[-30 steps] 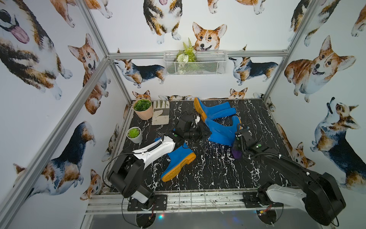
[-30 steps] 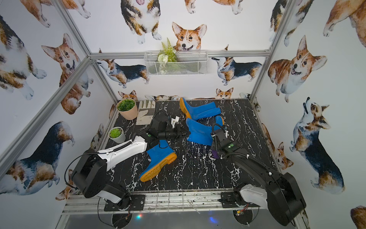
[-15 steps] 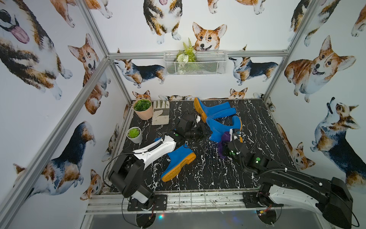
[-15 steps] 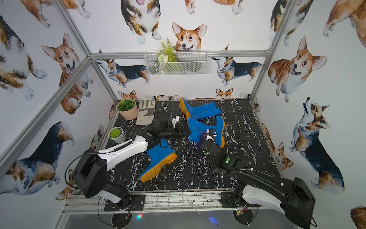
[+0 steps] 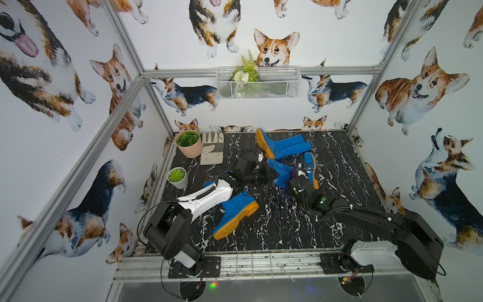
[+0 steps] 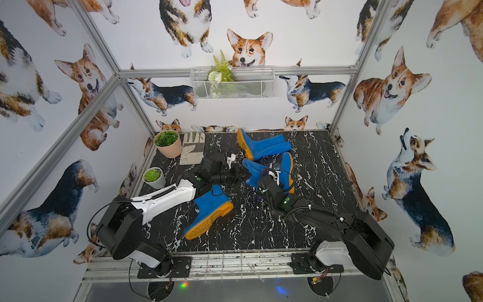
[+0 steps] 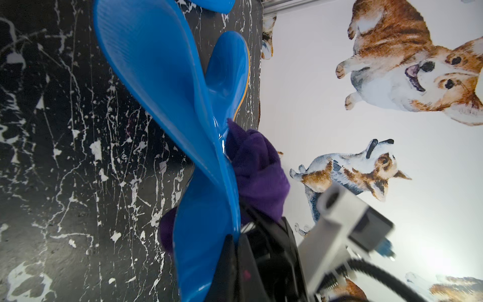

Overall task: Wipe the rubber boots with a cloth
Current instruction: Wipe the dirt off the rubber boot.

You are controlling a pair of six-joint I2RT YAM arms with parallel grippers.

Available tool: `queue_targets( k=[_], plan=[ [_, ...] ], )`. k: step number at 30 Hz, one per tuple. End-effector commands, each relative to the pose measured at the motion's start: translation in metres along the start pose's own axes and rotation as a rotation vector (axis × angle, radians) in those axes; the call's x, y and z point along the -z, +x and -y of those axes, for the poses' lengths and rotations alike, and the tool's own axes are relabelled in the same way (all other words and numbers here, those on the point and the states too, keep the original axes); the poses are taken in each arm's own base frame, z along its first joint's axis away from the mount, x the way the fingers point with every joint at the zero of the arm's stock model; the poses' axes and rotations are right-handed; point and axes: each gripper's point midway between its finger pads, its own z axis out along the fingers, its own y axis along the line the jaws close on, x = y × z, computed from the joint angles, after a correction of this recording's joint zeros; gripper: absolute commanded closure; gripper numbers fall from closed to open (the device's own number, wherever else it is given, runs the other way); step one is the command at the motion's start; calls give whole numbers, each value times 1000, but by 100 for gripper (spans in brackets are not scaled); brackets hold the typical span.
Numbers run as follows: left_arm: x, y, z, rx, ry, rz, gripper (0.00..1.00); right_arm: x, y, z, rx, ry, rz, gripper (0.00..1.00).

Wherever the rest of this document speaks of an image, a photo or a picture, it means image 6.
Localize blue rubber boot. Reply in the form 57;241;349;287
236;128;292;161
184;185;233;240
242;152;295;194

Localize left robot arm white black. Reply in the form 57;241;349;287
95;164;250;275

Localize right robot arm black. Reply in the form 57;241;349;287
258;168;394;280

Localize white grey work glove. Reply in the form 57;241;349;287
179;132;206;166

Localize pink ribbed plant pot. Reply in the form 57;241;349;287
153;134;182;159

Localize small white plant pot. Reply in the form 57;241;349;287
143;167;166;190

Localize green plant in pink pot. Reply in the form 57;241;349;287
154;130;179;147

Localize green plant in white pot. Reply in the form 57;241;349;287
143;169;162;183

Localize fern and white flower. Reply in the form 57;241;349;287
207;50;235;98

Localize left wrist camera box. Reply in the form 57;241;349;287
201;152;229;174

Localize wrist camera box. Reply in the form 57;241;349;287
269;162;282;183
201;152;229;174

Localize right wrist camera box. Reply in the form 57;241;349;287
269;162;282;183

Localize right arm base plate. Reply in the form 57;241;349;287
288;253;344;274

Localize white wire wall basket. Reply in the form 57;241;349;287
190;67;275;100

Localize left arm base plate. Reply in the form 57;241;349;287
137;256;192;279

